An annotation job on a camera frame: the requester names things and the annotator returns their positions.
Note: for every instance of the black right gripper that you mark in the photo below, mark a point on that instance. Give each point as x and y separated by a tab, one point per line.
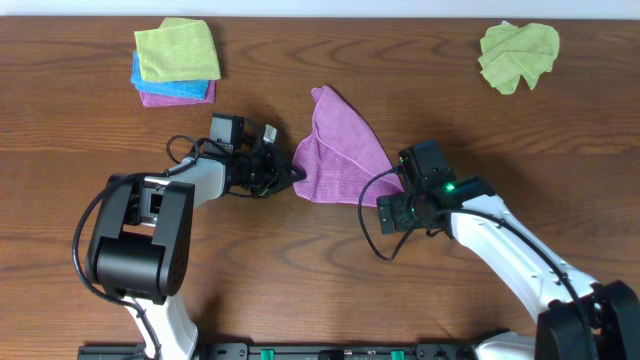
397	204

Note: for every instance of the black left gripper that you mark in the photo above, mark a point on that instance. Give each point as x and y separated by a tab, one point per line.
279	163

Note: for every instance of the purple microfiber cloth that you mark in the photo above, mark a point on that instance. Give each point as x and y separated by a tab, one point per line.
343	159

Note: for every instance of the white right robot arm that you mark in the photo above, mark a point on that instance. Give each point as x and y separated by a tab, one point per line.
576	317

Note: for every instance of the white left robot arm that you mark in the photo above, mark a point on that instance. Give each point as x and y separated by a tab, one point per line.
139	250

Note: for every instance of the folded blue cloth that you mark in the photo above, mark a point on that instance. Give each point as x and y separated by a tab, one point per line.
190	89

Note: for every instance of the folded purple cloth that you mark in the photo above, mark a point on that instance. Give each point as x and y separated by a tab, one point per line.
156	100

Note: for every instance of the folded lime green cloth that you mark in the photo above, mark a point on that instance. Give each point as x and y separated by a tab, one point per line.
179	49

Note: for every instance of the crumpled lime green cloth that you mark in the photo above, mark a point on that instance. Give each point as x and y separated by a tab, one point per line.
510	53

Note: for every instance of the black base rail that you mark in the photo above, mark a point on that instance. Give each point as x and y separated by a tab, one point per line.
243	351

